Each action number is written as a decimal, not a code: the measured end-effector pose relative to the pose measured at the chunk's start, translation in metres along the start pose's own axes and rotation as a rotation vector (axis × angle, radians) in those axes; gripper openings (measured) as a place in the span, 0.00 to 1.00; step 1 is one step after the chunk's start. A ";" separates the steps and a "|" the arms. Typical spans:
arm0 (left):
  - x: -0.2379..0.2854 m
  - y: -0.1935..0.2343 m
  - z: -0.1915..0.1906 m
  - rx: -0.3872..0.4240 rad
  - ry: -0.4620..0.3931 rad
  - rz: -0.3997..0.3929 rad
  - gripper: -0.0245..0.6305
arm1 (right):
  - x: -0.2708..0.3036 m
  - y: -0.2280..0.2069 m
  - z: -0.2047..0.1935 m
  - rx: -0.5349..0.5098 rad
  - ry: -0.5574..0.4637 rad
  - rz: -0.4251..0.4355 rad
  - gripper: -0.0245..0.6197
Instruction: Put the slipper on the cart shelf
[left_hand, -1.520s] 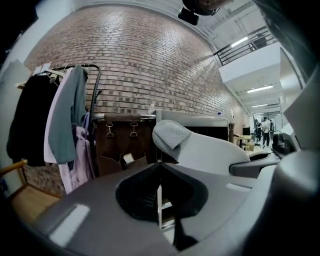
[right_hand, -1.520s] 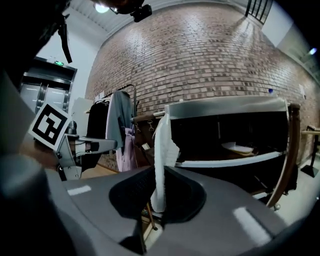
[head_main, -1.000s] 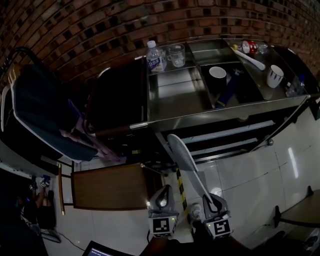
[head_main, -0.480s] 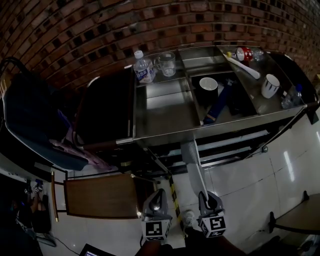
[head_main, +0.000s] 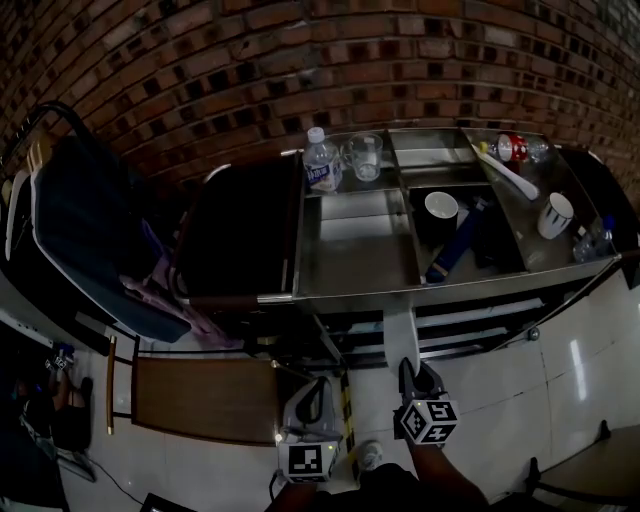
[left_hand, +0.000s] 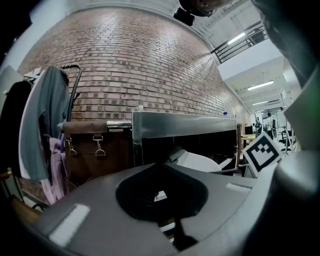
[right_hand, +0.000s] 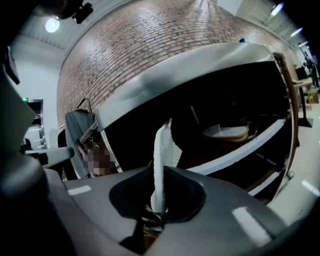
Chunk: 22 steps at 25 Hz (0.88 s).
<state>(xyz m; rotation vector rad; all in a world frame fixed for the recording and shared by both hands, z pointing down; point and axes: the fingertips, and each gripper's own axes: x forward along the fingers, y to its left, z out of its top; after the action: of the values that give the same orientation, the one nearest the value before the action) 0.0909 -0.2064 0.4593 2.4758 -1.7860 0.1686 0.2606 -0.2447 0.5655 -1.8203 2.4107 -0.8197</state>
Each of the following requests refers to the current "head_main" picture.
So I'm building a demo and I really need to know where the steel sink counter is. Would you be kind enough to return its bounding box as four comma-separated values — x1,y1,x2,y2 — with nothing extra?
169,126,640,372

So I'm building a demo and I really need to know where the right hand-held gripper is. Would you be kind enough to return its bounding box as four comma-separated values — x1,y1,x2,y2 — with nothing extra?
393,356,460,446

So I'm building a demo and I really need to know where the white long-handled brush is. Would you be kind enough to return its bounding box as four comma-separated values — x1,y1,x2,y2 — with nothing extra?
471,141,541,202

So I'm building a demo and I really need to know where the clear bottle red label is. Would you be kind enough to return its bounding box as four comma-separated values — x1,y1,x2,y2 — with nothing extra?
486,133,552,164

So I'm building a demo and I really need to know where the black cup white inside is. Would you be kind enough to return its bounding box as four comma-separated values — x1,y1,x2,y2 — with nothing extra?
422,190,460,242

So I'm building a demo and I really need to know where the white striped mug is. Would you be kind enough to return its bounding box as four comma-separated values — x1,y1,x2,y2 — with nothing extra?
537,191,576,241

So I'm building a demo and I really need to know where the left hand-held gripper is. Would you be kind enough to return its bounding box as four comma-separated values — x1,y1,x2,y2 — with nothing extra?
277,375,344,484

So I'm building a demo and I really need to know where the pale purple cloth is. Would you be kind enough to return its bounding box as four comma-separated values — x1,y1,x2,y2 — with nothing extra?
121,218,242,352

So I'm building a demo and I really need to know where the dark wooden bench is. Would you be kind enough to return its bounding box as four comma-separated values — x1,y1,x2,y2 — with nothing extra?
523,421,640,510

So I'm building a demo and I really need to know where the clear water bottle blue label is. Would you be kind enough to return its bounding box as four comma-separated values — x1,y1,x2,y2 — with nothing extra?
301,126,344,195

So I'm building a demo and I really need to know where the person's left forearm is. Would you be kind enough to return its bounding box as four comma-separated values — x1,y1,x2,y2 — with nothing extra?
263,479,324,512

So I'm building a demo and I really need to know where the clear glass mug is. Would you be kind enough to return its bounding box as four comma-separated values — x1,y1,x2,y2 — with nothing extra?
340,132,385,183

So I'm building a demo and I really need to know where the person's dark clothing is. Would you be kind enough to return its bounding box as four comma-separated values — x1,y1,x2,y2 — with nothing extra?
309,462,426,512

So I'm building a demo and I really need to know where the person's right forearm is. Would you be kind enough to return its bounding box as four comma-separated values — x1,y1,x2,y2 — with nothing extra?
407,439,490,512

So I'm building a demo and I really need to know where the clear bottle blue cap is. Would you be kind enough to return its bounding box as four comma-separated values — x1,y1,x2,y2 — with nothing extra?
571,215,616,265

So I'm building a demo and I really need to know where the black floor cable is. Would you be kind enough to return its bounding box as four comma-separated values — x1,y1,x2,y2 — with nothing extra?
87,457,146,506

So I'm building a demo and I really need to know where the dark blue fabric bag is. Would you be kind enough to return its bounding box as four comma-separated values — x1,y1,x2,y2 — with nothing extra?
3,101,192,345

